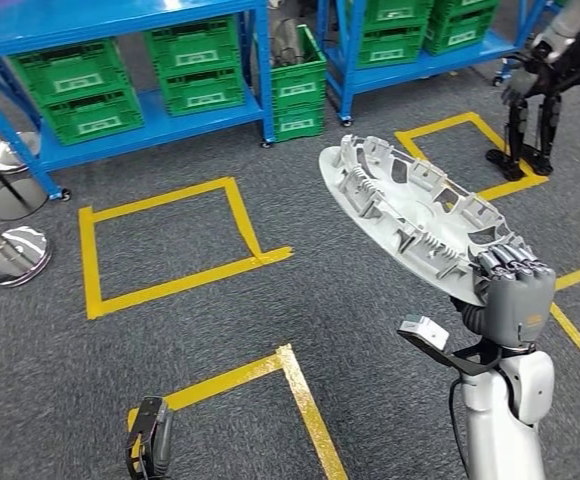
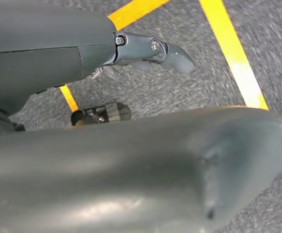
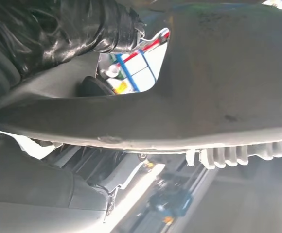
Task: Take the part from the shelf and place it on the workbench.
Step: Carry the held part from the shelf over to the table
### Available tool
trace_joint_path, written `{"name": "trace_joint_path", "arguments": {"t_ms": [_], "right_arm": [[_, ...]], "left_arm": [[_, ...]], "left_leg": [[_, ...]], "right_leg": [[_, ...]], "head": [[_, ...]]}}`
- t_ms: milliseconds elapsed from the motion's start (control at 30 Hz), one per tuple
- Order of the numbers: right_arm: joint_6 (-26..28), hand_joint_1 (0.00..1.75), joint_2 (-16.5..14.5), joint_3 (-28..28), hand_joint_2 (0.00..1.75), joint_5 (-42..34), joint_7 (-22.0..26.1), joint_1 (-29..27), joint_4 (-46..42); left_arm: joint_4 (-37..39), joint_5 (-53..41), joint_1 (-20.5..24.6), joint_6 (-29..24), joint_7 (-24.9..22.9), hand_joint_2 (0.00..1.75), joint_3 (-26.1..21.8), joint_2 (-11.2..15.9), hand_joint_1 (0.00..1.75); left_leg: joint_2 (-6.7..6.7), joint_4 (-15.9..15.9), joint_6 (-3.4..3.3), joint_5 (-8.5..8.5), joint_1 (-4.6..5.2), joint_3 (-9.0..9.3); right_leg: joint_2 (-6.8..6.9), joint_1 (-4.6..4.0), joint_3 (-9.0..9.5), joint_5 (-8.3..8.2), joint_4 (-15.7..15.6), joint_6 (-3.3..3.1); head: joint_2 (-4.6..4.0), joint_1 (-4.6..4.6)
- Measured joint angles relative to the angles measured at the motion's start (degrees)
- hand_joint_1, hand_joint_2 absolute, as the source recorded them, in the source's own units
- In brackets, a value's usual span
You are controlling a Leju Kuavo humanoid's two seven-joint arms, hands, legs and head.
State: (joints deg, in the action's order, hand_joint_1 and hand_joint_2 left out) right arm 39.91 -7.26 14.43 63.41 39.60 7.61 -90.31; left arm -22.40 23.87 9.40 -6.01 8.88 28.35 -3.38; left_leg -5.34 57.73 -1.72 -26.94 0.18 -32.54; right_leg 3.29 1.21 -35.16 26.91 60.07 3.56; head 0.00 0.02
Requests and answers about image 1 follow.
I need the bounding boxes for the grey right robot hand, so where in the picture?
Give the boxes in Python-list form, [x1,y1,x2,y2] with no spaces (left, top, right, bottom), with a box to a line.
[471,243,557,349]

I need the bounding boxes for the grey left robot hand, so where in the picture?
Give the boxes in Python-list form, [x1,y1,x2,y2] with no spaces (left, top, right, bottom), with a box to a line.
[125,396,175,480]

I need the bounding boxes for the grey plastic wheel cover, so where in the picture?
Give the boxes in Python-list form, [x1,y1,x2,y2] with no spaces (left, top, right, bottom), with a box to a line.
[318,134,538,307]

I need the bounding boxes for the blue metal shelf rack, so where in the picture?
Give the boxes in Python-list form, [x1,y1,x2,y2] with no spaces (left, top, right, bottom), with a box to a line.
[316,0,563,128]
[0,0,277,201]

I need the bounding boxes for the humanoid robot black legs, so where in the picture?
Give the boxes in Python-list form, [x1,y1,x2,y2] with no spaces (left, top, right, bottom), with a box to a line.
[485,0,580,183]

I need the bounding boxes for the grey crumpled cover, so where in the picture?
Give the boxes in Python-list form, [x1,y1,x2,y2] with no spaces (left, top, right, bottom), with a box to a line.
[269,14,305,69]

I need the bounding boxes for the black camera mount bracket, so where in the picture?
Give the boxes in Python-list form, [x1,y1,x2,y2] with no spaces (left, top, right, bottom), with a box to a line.
[397,327,536,378]

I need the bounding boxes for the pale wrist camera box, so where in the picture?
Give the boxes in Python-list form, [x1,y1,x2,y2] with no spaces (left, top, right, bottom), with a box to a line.
[398,314,450,352]

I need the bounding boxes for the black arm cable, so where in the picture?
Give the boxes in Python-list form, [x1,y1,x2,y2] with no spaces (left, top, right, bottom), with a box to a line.
[448,376,471,478]

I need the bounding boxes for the chrome stanchion post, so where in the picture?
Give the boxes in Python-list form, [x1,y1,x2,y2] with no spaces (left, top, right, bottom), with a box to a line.
[0,203,54,289]
[0,130,42,176]

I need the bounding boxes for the black stanchion post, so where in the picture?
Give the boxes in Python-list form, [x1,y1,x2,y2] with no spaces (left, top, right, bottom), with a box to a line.
[0,137,49,223]

